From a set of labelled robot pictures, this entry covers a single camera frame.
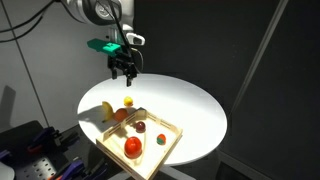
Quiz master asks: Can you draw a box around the red tomato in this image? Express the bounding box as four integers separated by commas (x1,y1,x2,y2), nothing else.
123,136,144,160

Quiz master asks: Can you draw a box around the grey perforated plate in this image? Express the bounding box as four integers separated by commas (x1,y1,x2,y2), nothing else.
14,156,58,180

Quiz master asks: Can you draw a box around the red strawberry green top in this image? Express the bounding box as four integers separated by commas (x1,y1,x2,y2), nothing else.
156,133,167,146

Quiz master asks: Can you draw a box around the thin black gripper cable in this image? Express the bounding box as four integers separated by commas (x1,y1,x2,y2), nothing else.
106,0,145,74

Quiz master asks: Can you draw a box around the orange fruit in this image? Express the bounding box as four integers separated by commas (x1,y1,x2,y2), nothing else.
113,107,130,123

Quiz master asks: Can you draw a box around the purple handled clamp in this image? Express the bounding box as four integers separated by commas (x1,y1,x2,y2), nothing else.
48,158,85,180

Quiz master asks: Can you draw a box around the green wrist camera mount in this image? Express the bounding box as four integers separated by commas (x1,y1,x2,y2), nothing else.
86,37,121,58

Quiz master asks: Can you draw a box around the wooden slatted crate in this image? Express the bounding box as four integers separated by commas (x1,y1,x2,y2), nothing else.
95,106,184,180

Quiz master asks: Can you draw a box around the small yellow peach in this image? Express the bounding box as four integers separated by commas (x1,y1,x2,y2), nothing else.
123,95,135,108

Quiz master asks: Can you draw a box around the white rounded object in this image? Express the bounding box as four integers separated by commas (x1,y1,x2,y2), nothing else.
0,161,16,180

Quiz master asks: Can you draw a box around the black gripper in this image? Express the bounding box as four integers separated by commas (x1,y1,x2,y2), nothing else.
107,49,139,88

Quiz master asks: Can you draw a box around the dark purple plum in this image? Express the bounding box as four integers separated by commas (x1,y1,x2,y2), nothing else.
134,120,147,134

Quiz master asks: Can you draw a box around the yellow banana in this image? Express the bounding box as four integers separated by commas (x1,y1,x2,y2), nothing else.
101,100,115,123

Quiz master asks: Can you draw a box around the black blue clamp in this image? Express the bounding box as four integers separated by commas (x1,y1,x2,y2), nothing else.
25,125,64,155

